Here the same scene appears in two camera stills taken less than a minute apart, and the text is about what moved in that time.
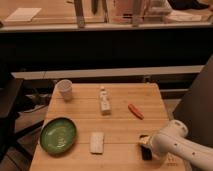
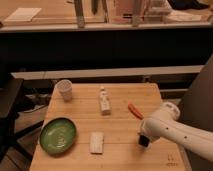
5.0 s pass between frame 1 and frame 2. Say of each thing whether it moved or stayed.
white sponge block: stayed
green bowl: stayed
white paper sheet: stayed
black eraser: moved
